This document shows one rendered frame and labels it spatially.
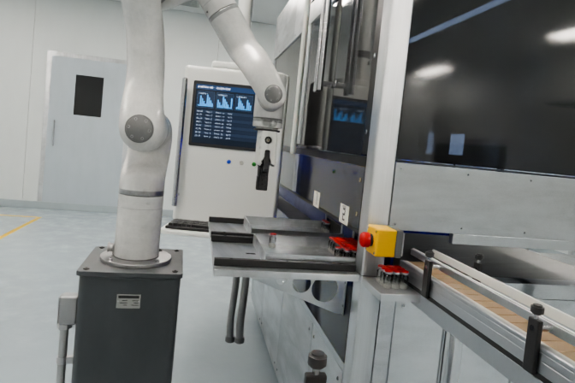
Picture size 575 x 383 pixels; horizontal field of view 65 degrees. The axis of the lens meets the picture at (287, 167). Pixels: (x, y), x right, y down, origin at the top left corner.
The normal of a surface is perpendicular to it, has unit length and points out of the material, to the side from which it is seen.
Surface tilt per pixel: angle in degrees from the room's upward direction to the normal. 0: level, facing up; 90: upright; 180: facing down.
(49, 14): 90
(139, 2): 129
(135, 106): 62
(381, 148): 90
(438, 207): 90
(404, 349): 90
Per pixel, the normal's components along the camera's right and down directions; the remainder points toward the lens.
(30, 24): 0.19, 0.07
